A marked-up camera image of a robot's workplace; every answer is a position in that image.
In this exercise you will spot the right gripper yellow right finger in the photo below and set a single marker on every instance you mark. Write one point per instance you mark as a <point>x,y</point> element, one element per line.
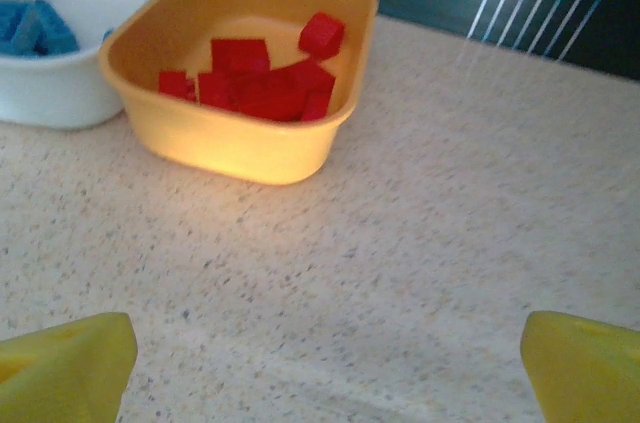
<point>590,378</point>

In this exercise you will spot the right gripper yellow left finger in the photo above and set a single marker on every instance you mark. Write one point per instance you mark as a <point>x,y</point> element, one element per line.
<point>65,373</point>

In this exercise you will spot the orange plastic container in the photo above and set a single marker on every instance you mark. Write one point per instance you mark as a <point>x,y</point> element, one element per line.
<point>225,148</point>

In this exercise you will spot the white plastic container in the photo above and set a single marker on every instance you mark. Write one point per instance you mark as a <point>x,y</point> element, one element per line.
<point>60,88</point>

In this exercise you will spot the blue long lego brick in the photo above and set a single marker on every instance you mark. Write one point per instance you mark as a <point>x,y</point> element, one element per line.
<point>52,28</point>
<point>12,28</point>

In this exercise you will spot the red long lego brick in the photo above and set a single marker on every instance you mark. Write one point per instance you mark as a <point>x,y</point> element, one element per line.
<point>306,75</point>

